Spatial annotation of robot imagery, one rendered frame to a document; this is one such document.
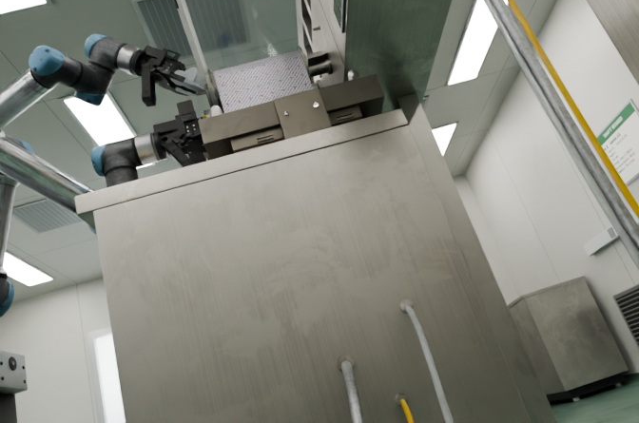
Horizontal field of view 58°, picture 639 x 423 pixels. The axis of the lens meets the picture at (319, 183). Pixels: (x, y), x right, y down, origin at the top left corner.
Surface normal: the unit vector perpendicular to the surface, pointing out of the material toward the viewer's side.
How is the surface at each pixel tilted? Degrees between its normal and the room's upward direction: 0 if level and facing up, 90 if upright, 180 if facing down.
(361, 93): 90
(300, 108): 90
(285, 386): 90
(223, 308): 90
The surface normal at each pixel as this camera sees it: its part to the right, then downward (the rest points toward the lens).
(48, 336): -0.01, -0.39
